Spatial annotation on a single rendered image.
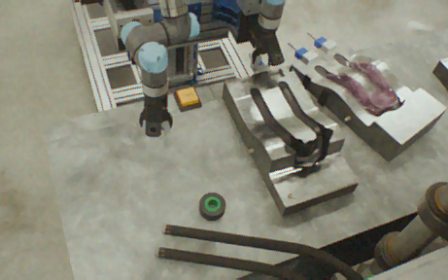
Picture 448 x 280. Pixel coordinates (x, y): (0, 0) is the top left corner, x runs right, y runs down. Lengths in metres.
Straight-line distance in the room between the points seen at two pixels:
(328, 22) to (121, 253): 2.44
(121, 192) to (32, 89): 1.52
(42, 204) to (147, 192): 1.05
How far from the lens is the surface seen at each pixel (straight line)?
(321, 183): 1.46
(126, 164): 1.50
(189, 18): 1.37
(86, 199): 1.45
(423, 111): 1.71
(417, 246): 1.13
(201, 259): 1.30
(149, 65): 1.24
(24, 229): 2.37
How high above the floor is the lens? 2.06
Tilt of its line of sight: 54 degrees down
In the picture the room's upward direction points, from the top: 8 degrees clockwise
